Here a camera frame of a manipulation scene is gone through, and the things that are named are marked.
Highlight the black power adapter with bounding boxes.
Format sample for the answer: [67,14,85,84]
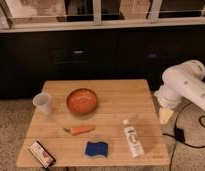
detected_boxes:
[174,128,185,142]

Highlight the wooden table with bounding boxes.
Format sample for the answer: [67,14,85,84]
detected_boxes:
[17,79,170,167]

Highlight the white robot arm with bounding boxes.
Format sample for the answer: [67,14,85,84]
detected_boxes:
[154,60,205,124]

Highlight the dark cabinet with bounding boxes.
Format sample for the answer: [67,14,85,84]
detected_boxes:
[0,25,205,99]

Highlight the blue sponge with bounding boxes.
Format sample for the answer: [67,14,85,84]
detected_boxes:
[85,141,108,157]

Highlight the orange carrot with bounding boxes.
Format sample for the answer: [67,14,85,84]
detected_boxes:
[64,125,95,135]

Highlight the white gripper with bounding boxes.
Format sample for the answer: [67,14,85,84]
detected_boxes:
[154,85,181,124]

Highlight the black power cable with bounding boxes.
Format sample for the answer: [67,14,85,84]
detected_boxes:
[162,101,205,171]

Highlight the orange ceramic bowl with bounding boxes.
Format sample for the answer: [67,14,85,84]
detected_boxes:
[66,88,98,115]

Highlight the white tube bottle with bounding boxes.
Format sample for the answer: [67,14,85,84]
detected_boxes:
[123,120,145,157]

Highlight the white ceramic cup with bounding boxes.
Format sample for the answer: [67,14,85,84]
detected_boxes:
[33,92,52,115]

